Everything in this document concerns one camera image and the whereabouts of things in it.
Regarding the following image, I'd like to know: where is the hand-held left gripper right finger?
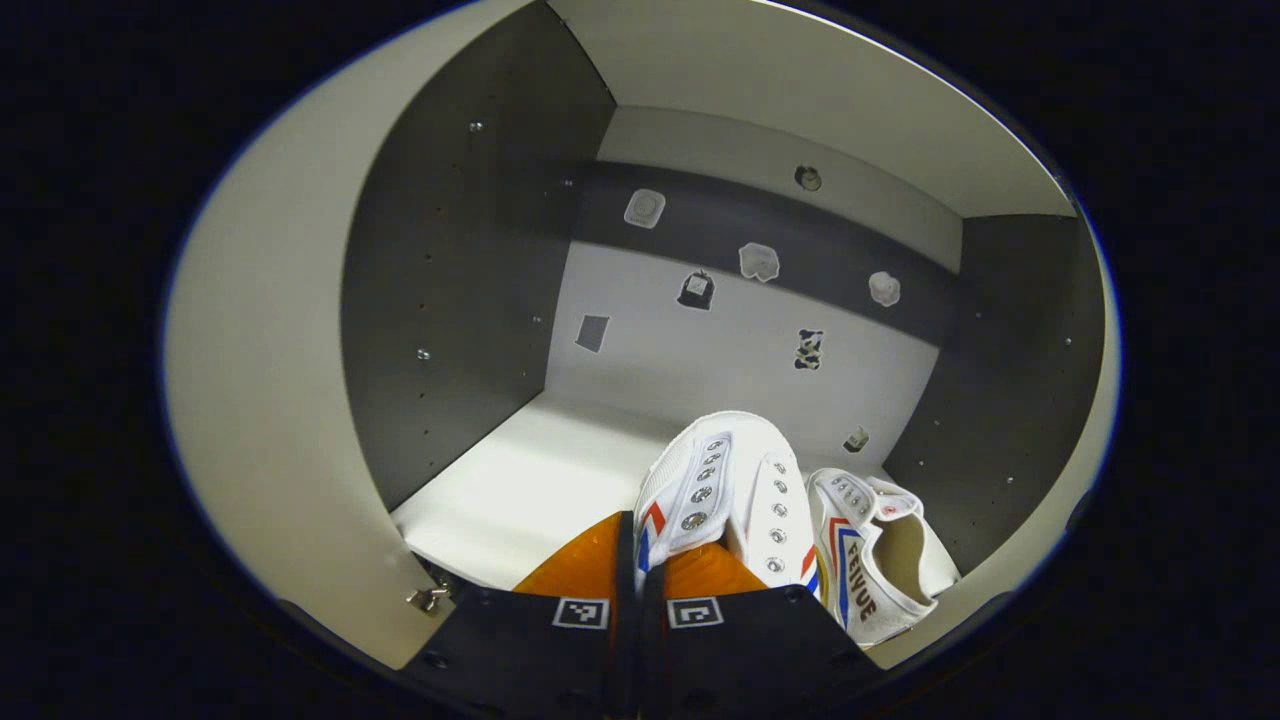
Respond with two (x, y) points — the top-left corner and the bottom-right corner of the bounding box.
(640, 545), (886, 717)

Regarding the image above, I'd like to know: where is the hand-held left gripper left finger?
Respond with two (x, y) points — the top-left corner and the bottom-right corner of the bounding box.
(400, 510), (641, 717)

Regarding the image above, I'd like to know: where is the white canvas shoe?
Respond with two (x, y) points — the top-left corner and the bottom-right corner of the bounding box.
(805, 467), (963, 649)
(633, 410), (819, 601)

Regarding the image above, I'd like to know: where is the white cabinet door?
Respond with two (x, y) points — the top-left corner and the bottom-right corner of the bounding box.
(865, 220), (1123, 671)
(163, 5), (546, 671)

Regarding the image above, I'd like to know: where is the white shoe cabinet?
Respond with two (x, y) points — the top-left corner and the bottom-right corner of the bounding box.
(340, 0), (1109, 601)

